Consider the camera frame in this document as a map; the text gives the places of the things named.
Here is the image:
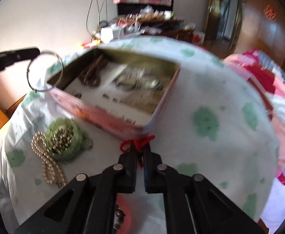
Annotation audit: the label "cloud print bed sheet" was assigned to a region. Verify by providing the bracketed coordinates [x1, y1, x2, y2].
[0, 36, 279, 233]

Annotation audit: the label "grey stone bead bracelet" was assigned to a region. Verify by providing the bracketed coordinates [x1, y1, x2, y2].
[112, 203, 127, 234]

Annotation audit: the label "pink patchwork quilt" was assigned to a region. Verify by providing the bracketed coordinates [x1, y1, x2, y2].
[223, 49, 285, 233]

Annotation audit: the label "red double happiness sticker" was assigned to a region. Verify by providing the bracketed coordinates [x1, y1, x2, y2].
[263, 5, 276, 21]

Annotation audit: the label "green jade bangle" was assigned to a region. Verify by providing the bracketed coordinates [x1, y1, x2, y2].
[44, 118, 90, 162]

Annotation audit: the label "pearl necklace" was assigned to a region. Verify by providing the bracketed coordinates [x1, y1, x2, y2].
[31, 131, 68, 188]

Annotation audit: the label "thin silver bangle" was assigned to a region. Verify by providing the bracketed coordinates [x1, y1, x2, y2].
[26, 50, 65, 93]

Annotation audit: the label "wooden room door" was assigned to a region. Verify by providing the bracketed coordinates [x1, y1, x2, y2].
[204, 0, 223, 42]

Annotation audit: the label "wooden tv cabinet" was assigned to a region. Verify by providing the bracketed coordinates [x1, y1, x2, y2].
[97, 16, 197, 43]

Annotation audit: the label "pink metal tin box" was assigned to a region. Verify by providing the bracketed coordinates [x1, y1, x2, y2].
[47, 47, 180, 140]

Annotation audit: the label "hanging power cables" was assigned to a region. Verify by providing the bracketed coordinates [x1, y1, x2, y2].
[85, 0, 109, 40]

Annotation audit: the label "black television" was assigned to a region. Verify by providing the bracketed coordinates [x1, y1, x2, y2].
[116, 0, 174, 16]

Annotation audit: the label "printed paper in tin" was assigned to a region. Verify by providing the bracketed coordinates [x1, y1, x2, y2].
[65, 62, 170, 126]

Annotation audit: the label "red knotted cord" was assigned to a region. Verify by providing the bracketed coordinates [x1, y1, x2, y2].
[119, 135, 156, 169]

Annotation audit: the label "pink bangle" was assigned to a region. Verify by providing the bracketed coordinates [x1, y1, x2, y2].
[116, 194, 132, 234]

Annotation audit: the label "white box on cabinet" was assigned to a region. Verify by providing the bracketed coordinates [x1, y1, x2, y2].
[100, 27, 120, 43]

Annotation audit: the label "brown wooden bead necklace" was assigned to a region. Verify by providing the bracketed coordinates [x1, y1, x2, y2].
[78, 53, 110, 88]

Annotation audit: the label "gold bead bracelet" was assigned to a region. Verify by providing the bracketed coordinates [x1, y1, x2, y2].
[50, 125, 75, 153]

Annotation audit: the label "red yellow carton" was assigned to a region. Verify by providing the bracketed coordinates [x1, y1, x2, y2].
[81, 40, 101, 49]

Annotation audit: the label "wristwatch with metal band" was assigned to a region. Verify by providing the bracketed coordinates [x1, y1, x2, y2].
[115, 74, 163, 91]

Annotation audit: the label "wooden wardrobe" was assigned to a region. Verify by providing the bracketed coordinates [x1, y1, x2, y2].
[235, 0, 285, 69]

